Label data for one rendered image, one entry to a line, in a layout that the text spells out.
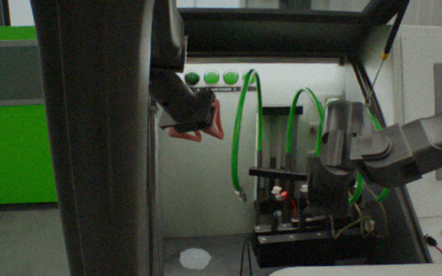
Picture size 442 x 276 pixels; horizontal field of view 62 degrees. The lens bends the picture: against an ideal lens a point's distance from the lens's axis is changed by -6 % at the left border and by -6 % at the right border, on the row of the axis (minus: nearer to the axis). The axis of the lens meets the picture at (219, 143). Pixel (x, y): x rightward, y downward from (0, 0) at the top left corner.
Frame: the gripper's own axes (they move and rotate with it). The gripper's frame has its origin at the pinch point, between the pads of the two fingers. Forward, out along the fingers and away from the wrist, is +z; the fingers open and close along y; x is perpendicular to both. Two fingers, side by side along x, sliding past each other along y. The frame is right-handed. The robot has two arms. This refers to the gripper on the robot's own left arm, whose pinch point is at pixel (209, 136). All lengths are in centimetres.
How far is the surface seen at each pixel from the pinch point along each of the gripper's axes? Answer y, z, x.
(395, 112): -31, 42, -31
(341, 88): -14, 48, -48
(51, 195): 260, 146, -62
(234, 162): -0.2, 10.6, -0.1
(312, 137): -3, 55, -34
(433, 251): -38, 56, 5
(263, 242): 3.5, 39.5, 8.0
